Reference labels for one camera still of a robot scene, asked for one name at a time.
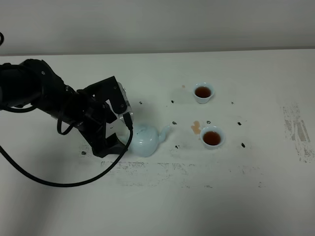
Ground near light blue teacup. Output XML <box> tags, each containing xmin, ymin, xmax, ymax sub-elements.
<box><xmin>200</xmin><ymin>126</ymin><xmax>225</xmax><ymax>149</ymax></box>

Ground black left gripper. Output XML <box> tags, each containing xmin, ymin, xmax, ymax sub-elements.
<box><xmin>53</xmin><ymin>85</ymin><xmax>126</xmax><ymax>157</ymax></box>

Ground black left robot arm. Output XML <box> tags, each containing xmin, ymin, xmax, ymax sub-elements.
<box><xmin>0</xmin><ymin>59</ymin><xmax>128</xmax><ymax>158</ymax></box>

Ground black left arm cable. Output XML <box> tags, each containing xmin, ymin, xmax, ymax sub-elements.
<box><xmin>0</xmin><ymin>31</ymin><xmax>134</xmax><ymax>187</ymax></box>

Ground light blue teacup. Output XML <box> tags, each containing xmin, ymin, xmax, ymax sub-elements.
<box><xmin>192</xmin><ymin>82</ymin><xmax>215</xmax><ymax>104</ymax></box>
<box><xmin>200</xmin><ymin>126</ymin><xmax>225</xmax><ymax>149</ymax></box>

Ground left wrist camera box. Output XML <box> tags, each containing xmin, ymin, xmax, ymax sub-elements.
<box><xmin>83</xmin><ymin>76</ymin><xmax>133</xmax><ymax>123</ymax></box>

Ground light blue porcelain teapot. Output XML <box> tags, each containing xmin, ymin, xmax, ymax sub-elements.
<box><xmin>128</xmin><ymin>124</ymin><xmax>171</xmax><ymax>157</ymax></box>

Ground far light blue teacup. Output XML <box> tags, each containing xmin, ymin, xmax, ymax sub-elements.
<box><xmin>192</xmin><ymin>82</ymin><xmax>215</xmax><ymax>104</ymax></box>

